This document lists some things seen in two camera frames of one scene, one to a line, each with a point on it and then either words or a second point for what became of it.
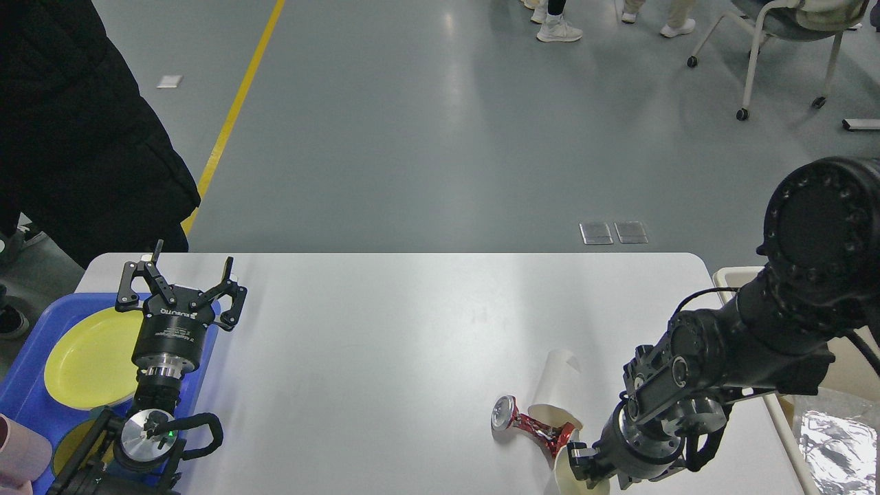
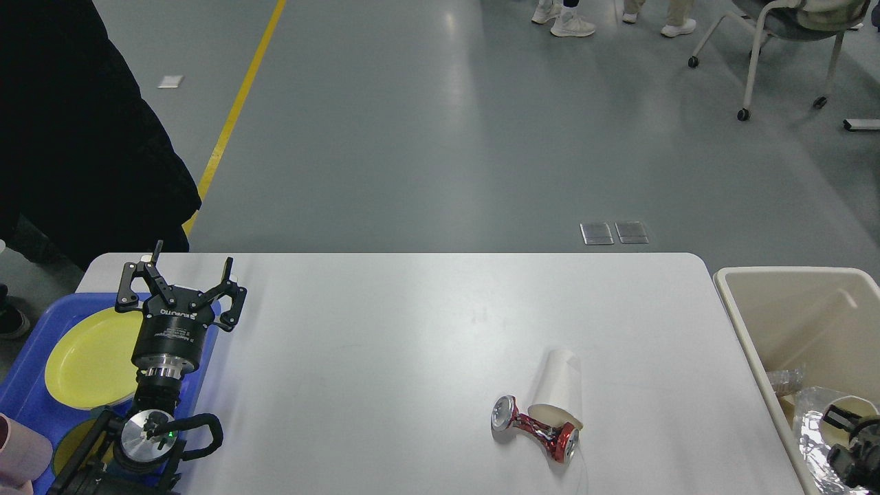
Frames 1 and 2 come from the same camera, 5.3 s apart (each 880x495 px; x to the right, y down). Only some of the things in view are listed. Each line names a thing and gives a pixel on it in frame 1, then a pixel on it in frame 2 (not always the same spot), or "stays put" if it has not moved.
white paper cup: x=566 y=482 to x=832 y=434
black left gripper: x=171 y=339 stays put
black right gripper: x=636 y=452 to x=859 y=465
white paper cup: x=557 y=399 stays put
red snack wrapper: x=505 y=415 stays put
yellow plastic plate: x=92 y=364 stays put
